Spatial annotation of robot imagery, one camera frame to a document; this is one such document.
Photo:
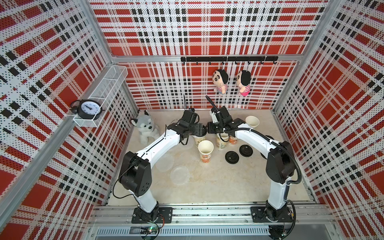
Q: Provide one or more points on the translucent paper disc front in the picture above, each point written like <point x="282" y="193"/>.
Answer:
<point x="180" y="175"/>

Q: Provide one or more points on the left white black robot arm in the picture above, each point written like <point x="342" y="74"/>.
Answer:
<point x="136" y="170"/>

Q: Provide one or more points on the black wall hook rail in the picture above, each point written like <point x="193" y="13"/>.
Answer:
<point x="223" y="59"/>

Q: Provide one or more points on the translucent paper disc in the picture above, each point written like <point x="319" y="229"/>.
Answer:
<point x="180" y="175"/>
<point x="165" y="163"/>
<point x="188" y="146"/>

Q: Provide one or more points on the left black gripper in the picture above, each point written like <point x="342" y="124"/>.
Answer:
<point x="198" y="132"/>

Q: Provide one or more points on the black alarm clock on shelf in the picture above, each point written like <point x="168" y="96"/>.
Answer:
<point x="86" y="109"/>

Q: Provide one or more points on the hanging boy doll striped shirt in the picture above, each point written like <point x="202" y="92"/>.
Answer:
<point x="220" y="80"/>

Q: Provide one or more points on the green circuit board with wires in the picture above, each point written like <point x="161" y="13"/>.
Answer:
<point x="150" y="232"/>

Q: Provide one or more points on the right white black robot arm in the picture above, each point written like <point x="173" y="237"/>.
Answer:
<point x="281" y="167"/>

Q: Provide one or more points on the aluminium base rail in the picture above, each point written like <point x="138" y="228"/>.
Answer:
<point x="307" y="221"/>

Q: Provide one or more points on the middle tall paper cup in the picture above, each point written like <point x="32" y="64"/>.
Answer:
<point x="222" y="140"/>

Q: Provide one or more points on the paper cup red flowers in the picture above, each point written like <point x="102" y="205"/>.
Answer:
<point x="233" y="140"/>

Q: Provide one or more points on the grey husky plush toy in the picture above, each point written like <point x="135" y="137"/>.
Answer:
<point x="146" y="127"/>

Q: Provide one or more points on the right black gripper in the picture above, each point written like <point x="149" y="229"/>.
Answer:
<point x="210" y="127"/>

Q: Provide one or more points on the hanging doll pink shirt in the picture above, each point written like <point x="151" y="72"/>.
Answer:
<point x="243" y="80"/>

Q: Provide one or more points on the black cup lid centre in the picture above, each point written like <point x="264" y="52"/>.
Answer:
<point x="232" y="157"/>

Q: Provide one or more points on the white wire wall shelf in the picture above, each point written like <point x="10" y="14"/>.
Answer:
<point x="104" y="93"/>

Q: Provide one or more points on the black cup lid middle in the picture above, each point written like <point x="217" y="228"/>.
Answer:
<point x="246" y="151"/>

